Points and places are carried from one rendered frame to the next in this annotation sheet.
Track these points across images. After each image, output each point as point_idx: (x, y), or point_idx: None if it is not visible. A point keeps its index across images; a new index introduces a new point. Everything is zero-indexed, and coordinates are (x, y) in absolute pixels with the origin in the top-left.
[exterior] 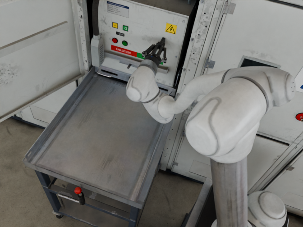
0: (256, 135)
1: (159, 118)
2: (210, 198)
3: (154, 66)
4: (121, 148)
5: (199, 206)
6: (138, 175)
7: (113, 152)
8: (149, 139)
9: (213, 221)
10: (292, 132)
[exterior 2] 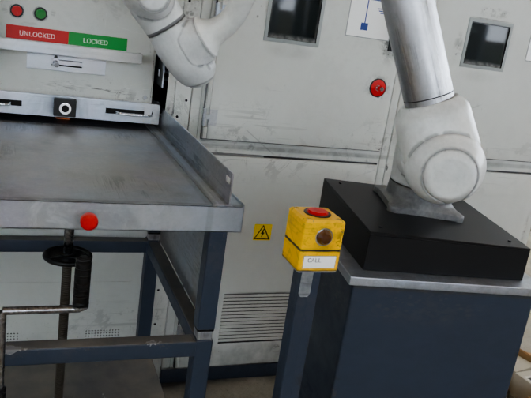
0: (324, 161)
1: (199, 61)
2: (340, 193)
3: None
4: (125, 170)
5: None
6: (197, 186)
7: (114, 174)
8: (167, 160)
9: (372, 208)
10: (374, 127)
